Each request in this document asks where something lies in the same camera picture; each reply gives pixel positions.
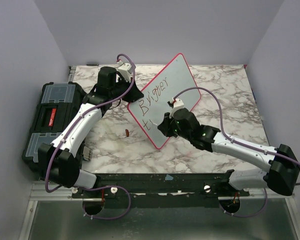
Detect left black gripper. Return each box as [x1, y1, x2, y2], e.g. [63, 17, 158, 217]
[109, 75, 144, 103]

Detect pink framed whiteboard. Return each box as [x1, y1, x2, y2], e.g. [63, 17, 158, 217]
[127, 53, 197, 150]

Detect red marker cap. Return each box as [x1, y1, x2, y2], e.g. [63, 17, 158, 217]
[125, 129, 130, 137]

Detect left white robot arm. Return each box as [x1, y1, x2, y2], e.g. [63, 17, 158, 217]
[38, 63, 144, 198]

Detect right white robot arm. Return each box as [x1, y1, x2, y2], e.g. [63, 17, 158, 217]
[157, 108, 300, 196]

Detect black plastic toolbox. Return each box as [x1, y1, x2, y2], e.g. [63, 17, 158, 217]
[22, 82, 86, 173]

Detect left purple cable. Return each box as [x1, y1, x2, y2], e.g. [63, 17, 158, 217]
[44, 53, 137, 221]

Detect purple cable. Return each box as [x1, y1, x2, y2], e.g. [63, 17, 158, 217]
[44, 53, 137, 221]
[173, 87, 300, 218]

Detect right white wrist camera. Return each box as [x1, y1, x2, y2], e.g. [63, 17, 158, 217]
[167, 98, 185, 119]

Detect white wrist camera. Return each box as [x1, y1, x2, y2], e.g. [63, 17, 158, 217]
[167, 98, 185, 119]
[117, 60, 133, 83]

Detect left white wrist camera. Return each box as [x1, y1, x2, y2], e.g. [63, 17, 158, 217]
[117, 60, 133, 83]

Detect black mounting rail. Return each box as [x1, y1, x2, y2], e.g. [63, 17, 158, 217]
[72, 170, 238, 209]

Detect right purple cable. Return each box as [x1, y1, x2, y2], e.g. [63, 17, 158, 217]
[173, 87, 300, 218]

